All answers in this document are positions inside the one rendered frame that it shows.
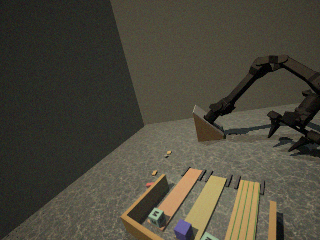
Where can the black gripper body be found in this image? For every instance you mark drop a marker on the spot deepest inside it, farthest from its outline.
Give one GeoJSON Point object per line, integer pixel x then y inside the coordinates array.
{"type": "Point", "coordinates": [311, 135]}

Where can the yellow flat strip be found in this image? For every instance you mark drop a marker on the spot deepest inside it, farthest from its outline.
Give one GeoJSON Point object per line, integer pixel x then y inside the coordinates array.
{"type": "Point", "coordinates": [217, 180]}

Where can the tan flat strip with green stripes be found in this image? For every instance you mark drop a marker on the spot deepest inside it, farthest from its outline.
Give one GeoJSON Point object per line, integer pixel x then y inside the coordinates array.
{"type": "Point", "coordinates": [248, 186]}

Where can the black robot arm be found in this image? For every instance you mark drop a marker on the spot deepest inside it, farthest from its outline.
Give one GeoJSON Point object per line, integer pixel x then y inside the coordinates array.
{"type": "Point", "coordinates": [260, 67]}

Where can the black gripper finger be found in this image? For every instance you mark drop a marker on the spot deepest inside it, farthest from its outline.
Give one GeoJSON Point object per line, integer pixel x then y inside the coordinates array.
{"type": "Point", "coordinates": [302, 142]}
{"type": "Point", "coordinates": [274, 127]}

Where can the peach strip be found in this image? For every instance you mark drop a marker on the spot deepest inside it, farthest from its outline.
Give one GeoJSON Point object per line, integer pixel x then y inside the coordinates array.
{"type": "Point", "coordinates": [193, 173]}

